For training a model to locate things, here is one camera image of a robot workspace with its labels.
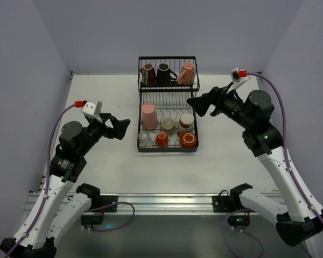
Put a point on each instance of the left controller box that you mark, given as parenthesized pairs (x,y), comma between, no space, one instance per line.
(91,220)

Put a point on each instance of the black mug brown interior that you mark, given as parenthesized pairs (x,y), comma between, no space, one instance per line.
(165,75)

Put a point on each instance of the dark red striped mug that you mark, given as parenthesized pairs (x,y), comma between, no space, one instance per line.
(148,74)

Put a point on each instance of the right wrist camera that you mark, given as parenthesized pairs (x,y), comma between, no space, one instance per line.
(239,77)

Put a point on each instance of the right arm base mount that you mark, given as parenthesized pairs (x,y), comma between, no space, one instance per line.
(226,202)

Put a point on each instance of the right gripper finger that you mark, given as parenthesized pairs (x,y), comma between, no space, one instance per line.
(201,104)
(214,93)

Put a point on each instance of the tall pink plastic cup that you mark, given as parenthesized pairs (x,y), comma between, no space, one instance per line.
(149,118)

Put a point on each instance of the pink mug white interior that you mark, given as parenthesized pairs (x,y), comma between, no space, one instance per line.
(186,75)

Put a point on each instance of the orange teacup white rim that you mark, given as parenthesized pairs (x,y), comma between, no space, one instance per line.
(187,139)

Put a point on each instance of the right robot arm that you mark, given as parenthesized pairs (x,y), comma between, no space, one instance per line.
(300,216)

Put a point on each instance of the white steel cup wood band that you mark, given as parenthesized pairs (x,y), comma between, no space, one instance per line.
(186,122)

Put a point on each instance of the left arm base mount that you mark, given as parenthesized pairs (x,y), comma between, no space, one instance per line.
(104,200)

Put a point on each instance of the black wire dish rack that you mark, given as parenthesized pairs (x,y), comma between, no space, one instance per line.
(170,101)

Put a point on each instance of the speckled beige ceramic cup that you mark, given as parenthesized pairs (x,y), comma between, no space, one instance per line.
(168,125)

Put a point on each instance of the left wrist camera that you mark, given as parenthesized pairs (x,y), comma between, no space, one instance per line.
(92,109)

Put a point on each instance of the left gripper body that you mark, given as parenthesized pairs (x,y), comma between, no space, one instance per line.
(107,125)

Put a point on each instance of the right controller box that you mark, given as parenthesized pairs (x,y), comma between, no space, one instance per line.
(239,221)

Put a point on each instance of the small orange cup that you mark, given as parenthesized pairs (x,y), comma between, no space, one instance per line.
(162,140)

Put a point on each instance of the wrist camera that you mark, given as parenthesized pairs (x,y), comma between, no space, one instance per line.
(92,109)
(239,77)

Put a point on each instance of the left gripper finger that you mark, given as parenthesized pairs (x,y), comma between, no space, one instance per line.
(107,120)
(119,128)

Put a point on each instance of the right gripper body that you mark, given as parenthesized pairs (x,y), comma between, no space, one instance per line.
(213,100)

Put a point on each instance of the clear glass cup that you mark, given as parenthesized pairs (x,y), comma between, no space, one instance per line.
(145,139)

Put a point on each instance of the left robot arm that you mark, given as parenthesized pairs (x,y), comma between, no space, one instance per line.
(46,224)

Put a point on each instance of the aluminium mounting rail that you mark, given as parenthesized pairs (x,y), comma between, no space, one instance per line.
(149,204)

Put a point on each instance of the controller box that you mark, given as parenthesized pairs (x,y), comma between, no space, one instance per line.
(91,220)
(239,221)

